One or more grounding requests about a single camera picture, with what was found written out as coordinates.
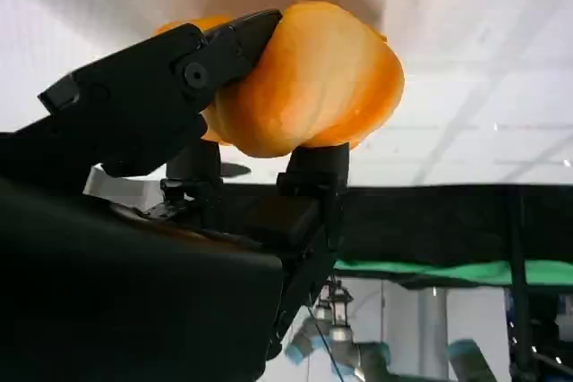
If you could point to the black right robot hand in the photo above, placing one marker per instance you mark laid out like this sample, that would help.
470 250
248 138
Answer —
134 292

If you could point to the black table grommet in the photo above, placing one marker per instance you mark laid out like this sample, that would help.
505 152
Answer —
237 170

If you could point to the black cloth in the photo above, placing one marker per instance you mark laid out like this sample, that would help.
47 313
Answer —
425 221

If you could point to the green cloth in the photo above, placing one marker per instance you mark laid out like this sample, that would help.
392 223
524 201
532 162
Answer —
447 272

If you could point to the black metal pole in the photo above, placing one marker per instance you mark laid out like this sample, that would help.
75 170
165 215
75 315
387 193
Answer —
521 310

